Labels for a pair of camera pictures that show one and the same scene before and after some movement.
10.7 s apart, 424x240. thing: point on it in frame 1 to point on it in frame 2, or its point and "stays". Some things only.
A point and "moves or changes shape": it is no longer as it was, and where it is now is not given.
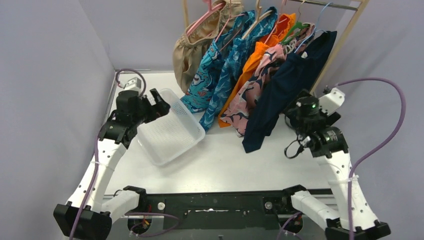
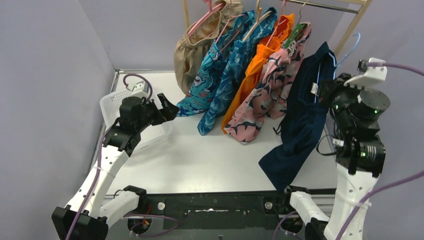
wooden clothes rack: (362, 4) stays
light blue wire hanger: (316, 29) to (351, 50)
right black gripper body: (300, 128) to (340, 96)
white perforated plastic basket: (163, 138) moves or changes shape
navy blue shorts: (296, 74) to (305, 115)
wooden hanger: (258, 17) stays
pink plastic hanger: (210, 10) stays
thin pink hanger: (236, 35) stays
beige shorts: (200, 34) stays
